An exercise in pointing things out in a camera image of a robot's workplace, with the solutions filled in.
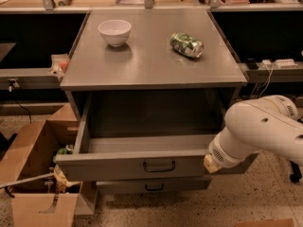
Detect grey top drawer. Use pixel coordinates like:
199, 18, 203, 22
55, 93, 259, 183

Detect grey drawer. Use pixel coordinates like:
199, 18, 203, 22
97, 177, 211, 194
55, 93, 259, 183

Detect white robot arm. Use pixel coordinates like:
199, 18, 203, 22
204, 96, 303, 173

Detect grey lower drawer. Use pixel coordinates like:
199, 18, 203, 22
97, 177, 211, 194

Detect grey metal drawer cabinet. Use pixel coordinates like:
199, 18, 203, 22
59, 7, 248, 122

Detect black rod stand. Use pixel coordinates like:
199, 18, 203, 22
290, 162, 302, 183

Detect white power strip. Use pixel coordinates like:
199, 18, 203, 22
275, 59, 297, 69

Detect green soda can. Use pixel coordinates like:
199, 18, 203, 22
170, 32, 205, 59

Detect green packet in box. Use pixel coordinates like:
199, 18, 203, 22
53, 144, 74, 162

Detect grey metal stick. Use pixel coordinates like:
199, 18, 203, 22
0, 173, 54, 189

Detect white ceramic bowl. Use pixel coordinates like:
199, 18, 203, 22
98, 19, 132, 46

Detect open cardboard box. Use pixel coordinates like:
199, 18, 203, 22
0, 104, 97, 227

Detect small tray with orange ball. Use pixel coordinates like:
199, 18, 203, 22
47, 54, 69, 78

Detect black top drawer handle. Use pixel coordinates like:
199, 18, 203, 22
143, 161, 176, 173

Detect black cable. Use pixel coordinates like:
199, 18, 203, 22
9, 84, 33, 125

